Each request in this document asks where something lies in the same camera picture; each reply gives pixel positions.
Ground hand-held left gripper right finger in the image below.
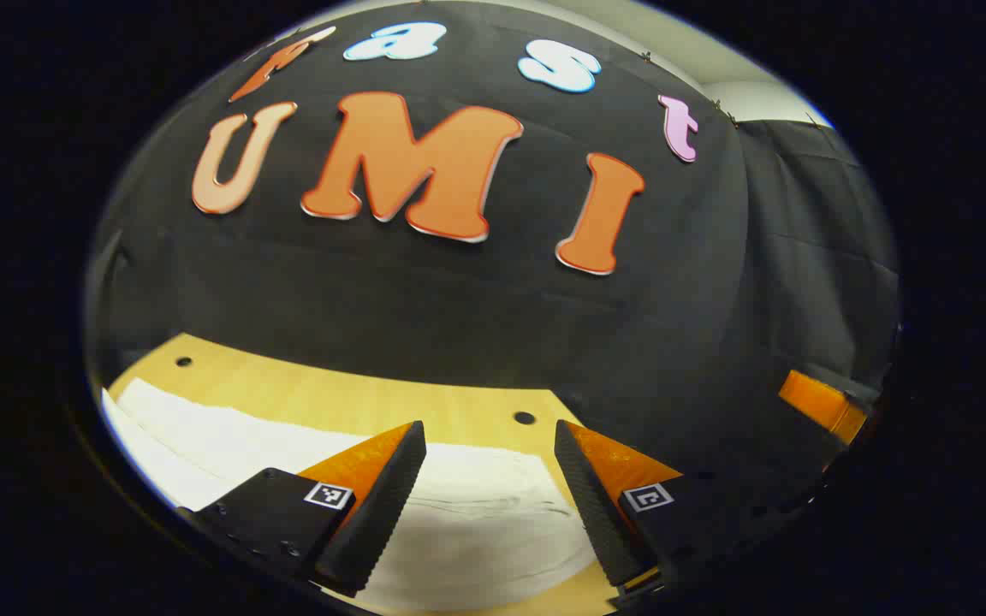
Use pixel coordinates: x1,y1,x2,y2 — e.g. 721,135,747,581
554,419,811,610

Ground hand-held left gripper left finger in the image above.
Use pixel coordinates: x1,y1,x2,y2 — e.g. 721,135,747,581
176,419,428,598

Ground white jeans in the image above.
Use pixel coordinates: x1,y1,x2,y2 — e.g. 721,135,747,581
101,376,601,613

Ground black backdrop cloth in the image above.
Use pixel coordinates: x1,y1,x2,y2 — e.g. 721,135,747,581
86,0,900,514

